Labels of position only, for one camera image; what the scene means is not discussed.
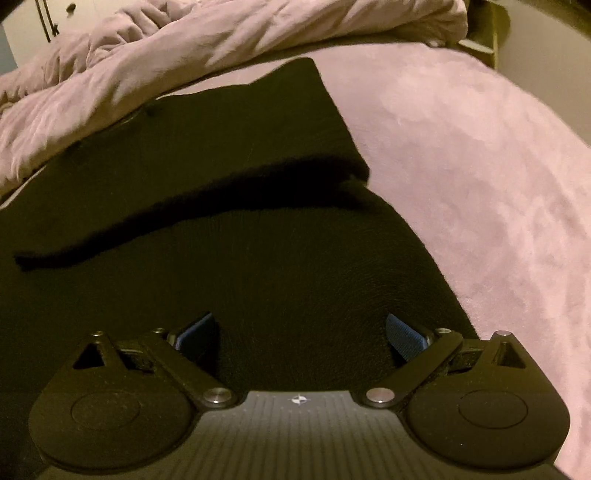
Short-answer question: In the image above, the black knit sweater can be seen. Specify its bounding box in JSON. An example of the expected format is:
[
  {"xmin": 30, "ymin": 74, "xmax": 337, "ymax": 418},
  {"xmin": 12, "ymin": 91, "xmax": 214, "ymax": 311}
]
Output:
[{"xmin": 1, "ymin": 58, "xmax": 475, "ymax": 479}]

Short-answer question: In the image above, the purple rumpled duvet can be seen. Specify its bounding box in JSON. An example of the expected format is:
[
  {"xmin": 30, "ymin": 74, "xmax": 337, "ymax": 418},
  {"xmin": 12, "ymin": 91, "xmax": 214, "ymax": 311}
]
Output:
[{"xmin": 1, "ymin": 0, "xmax": 468, "ymax": 196}]

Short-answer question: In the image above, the yellow bedside table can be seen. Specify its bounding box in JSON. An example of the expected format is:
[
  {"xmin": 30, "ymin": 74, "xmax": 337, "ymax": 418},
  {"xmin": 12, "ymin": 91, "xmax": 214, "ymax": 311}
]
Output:
[{"xmin": 457, "ymin": 0, "xmax": 511, "ymax": 70}]

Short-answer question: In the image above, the white wardrobe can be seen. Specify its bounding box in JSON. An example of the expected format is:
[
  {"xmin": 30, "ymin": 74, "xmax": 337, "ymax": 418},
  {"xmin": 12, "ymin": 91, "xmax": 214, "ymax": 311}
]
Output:
[{"xmin": 1, "ymin": 0, "xmax": 131, "ymax": 74}]

